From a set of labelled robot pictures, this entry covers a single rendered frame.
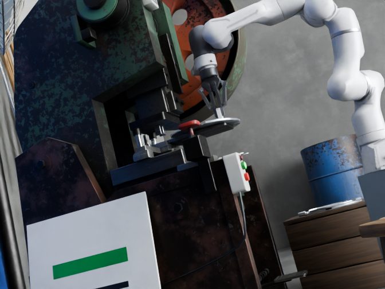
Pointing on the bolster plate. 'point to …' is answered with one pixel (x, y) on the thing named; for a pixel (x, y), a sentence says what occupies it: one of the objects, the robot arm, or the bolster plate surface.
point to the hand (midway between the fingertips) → (220, 116)
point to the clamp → (145, 151)
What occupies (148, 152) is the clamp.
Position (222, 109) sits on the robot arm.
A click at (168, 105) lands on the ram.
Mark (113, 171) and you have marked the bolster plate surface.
